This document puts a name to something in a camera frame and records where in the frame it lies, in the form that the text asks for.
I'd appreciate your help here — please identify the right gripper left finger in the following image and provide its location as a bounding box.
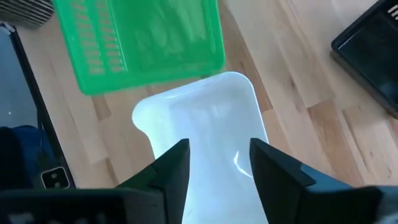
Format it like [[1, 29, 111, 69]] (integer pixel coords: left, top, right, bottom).
[[0, 138, 191, 224]]

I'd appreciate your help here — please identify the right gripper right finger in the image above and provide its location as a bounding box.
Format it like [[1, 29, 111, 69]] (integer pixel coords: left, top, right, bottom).
[[249, 138, 398, 224]]

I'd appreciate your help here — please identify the white plastic basket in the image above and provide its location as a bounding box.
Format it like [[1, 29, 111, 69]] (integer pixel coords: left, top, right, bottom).
[[131, 71, 270, 224]]

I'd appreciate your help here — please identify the black slotted plastic basket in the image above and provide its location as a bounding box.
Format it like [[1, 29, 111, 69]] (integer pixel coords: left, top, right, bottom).
[[330, 51, 398, 119], [331, 0, 398, 106]]

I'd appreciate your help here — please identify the smartphone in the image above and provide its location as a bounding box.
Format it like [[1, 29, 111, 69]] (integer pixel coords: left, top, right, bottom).
[[40, 166, 71, 190]]

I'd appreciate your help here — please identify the green slotted plastic basket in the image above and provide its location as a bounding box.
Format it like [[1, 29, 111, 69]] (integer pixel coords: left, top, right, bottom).
[[52, 0, 226, 96]]

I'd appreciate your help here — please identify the black table frame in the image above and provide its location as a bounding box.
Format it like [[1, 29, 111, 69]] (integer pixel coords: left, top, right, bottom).
[[0, 21, 77, 189]]

